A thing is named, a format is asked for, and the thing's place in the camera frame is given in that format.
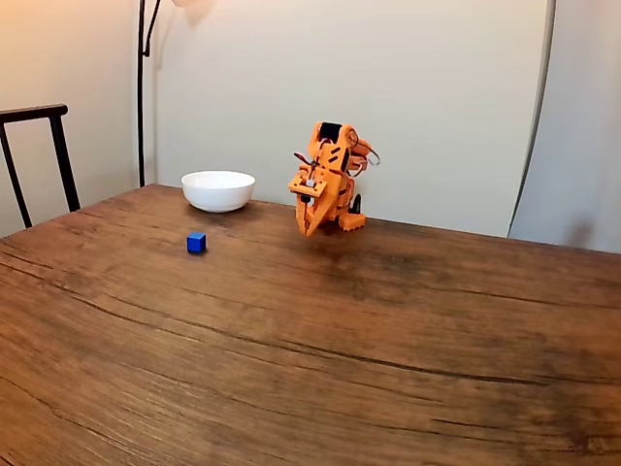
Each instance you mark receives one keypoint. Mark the blue cube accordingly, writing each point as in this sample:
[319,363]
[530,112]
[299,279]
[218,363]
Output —
[196,242]

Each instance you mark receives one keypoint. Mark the white bowl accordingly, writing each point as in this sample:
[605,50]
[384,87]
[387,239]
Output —
[218,194]

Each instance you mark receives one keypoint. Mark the black table clamp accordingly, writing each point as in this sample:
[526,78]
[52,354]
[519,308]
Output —
[358,204]

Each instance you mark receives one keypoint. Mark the black floor lamp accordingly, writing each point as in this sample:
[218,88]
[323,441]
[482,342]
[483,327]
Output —
[140,97]

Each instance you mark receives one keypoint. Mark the orange gripper camera mount plate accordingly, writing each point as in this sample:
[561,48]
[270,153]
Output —
[296,187]

